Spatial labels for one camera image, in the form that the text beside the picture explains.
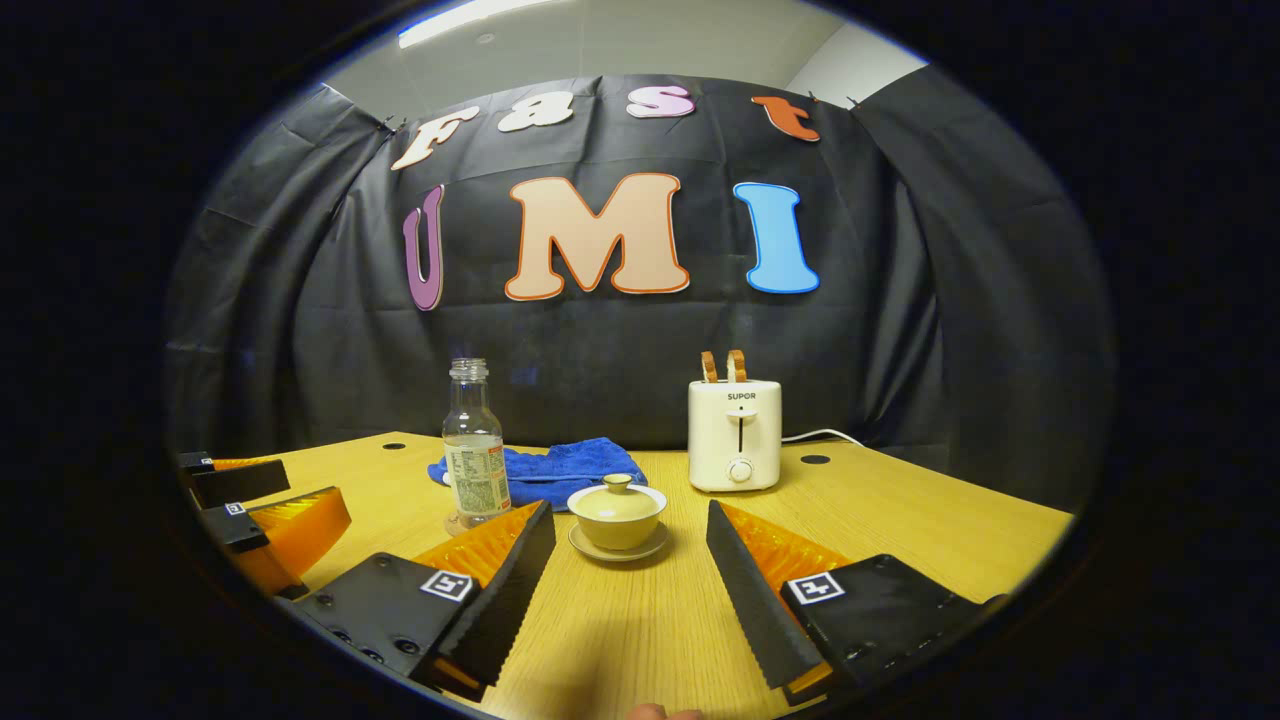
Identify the yellow-green teacup lid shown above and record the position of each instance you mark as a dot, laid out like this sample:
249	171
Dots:
615	500

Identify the round cork coaster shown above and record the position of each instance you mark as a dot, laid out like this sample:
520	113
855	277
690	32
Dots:
458	526

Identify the cream toaster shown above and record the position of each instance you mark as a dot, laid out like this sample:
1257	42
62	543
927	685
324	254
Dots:
712	440

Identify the blue towel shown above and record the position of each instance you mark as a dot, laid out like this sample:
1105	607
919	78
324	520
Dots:
570	465

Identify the yellow-green teacup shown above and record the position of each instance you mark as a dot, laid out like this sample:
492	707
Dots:
615	536

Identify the yellow-green saucer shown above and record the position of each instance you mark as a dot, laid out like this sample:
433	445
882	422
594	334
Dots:
618	557

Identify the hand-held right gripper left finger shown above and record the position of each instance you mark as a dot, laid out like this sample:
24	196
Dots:
510	590

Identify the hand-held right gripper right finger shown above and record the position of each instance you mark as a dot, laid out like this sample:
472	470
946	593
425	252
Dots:
755	590

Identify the black backdrop cloth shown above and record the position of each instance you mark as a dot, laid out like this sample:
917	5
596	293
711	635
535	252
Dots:
350	350

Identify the clear water bottle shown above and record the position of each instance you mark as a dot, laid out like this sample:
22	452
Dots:
478	480

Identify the toast slice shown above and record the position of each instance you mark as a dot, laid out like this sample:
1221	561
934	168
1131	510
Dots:
737	365
709	367

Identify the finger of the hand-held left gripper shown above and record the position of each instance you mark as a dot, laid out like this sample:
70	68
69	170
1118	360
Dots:
240	527
240	483

